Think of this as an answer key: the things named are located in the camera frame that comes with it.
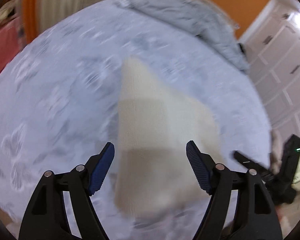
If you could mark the cream knit cardigan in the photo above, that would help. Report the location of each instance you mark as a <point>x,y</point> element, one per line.
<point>152,130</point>

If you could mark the cream cloth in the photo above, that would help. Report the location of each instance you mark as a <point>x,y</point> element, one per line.
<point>277,145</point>

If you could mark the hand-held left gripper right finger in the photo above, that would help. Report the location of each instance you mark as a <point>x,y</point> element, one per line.
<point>198,170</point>

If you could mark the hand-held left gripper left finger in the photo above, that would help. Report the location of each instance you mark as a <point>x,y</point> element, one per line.
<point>101,172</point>

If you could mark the grey duvet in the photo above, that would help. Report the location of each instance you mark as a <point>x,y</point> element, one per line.
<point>185,20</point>

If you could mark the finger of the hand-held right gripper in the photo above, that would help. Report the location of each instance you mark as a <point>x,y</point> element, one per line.
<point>250,160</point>

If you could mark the white wardrobe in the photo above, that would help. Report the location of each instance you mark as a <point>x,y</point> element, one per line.
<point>277,67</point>

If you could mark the orange curtain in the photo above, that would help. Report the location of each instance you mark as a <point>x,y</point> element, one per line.
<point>31,10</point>

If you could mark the bed with blue butterfly sheet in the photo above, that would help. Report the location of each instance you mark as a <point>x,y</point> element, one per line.
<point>52,92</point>

